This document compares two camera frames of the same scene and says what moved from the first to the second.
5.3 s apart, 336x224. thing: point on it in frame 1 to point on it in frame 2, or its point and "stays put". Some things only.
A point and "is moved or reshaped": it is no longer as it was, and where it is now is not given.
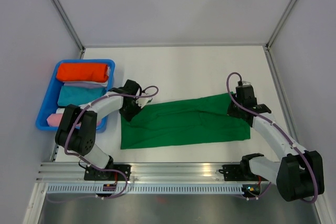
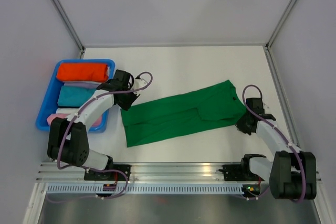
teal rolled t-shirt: [79, 95] stays put
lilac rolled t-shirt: [83, 84] stays put
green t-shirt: [189, 120] is moved or reshaped
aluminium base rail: [149, 172] stays put
